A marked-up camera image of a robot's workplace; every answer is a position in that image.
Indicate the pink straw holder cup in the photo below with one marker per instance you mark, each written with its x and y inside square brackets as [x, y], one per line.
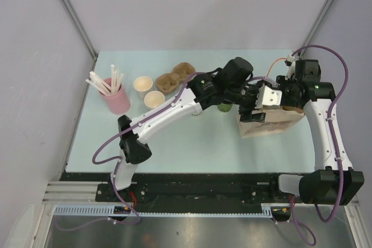
[118, 103]

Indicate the cardboard cup carrier stack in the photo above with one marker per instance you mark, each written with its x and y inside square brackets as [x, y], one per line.
[168, 83]

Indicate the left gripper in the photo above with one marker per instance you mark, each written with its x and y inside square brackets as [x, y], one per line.
[246, 113]

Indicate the green cup stack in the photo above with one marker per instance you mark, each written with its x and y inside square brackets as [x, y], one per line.
[154, 99]

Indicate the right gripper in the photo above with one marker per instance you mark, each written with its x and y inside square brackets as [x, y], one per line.
[283, 82]

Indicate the white paper cup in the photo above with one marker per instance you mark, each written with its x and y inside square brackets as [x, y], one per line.
[194, 114]

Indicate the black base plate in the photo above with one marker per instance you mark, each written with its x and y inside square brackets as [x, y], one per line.
[249, 187]

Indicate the white cable duct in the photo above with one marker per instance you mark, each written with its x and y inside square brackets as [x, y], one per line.
[111, 210]

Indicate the green paper cup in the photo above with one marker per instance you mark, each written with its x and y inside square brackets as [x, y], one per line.
[224, 107]

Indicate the aluminium rail frame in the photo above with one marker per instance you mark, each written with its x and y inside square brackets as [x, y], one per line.
[60, 192]

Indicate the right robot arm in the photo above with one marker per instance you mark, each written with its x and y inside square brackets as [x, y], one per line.
[333, 181]

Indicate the white wrapped straws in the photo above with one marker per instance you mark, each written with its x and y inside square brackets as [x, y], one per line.
[107, 87]

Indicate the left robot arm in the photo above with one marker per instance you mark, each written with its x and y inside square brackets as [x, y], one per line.
[200, 91]

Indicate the paper takeout bag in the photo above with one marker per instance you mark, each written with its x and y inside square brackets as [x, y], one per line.
[277, 119]

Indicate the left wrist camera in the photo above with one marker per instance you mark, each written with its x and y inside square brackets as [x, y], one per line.
[268, 97]

